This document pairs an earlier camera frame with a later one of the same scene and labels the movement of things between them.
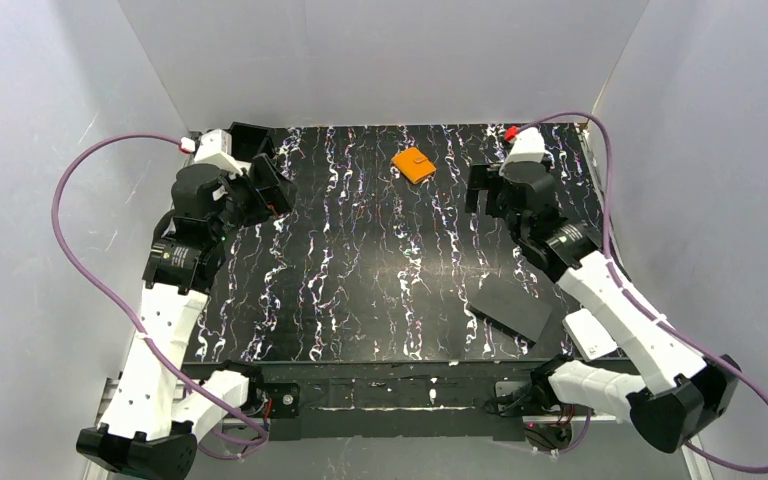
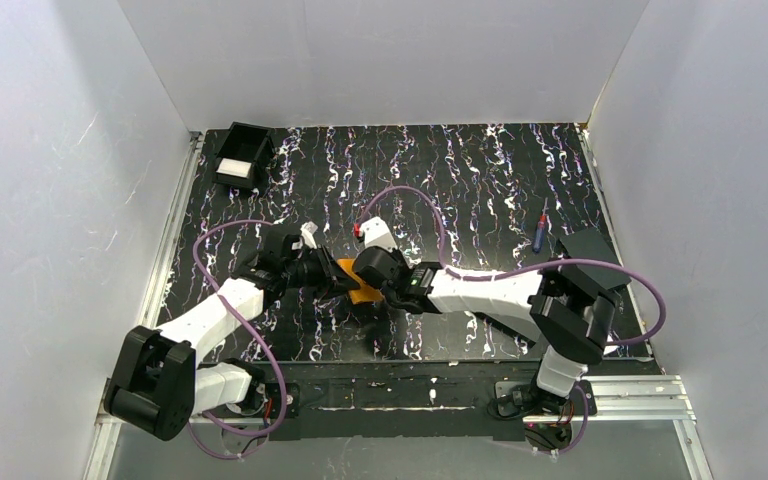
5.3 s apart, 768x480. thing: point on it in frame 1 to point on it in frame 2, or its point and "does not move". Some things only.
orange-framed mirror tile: x=414 y=164 to x=365 y=293
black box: x=248 y=140 does not move
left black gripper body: x=259 y=183 to x=326 y=273
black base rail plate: x=395 y=400 does not move
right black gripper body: x=490 y=192 to x=388 y=295
